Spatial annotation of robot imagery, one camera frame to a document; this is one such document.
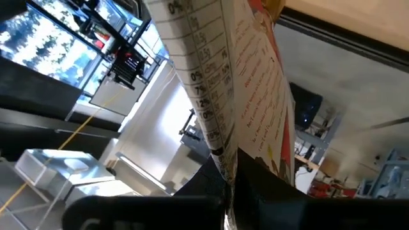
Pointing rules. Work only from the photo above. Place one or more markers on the silver ventilation duct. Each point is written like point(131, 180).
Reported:
point(64, 169)

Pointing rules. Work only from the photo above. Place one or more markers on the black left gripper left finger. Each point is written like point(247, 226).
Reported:
point(143, 214)

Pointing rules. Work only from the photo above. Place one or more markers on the white red cereal box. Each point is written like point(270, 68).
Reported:
point(223, 80)

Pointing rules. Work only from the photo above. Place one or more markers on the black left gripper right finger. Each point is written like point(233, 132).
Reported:
point(303, 214)

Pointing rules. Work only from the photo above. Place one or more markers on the black table frame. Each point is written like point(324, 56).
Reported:
point(335, 36)

